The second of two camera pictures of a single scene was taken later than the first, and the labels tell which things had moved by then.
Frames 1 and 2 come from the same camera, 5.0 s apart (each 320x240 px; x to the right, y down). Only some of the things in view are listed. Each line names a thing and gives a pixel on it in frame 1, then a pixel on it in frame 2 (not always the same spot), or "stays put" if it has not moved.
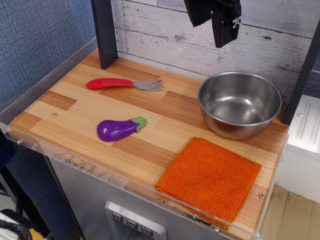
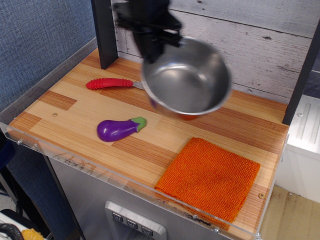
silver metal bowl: [239, 105] to [187, 80]
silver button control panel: [123, 223] stays put
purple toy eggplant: [112, 130] stays put
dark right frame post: [309, 62] stays put
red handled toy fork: [105, 83] stays put
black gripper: [226, 17] to [153, 23]
